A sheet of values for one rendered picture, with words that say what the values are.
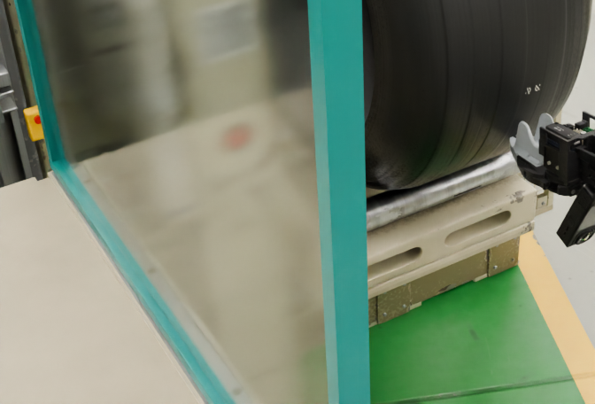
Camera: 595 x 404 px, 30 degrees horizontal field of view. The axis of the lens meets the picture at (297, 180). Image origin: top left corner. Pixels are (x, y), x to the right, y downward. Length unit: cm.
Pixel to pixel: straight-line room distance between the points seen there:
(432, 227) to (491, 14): 40
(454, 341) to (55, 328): 187
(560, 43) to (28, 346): 80
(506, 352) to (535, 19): 141
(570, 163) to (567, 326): 142
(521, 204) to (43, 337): 96
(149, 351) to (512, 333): 192
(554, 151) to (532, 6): 18
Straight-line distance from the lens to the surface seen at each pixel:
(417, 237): 160
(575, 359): 268
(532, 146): 144
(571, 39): 144
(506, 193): 169
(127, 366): 86
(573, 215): 141
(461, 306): 279
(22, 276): 96
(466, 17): 132
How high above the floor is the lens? 186
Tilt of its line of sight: 35 degrees down
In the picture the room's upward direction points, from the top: 4 degrees counter-clockwise
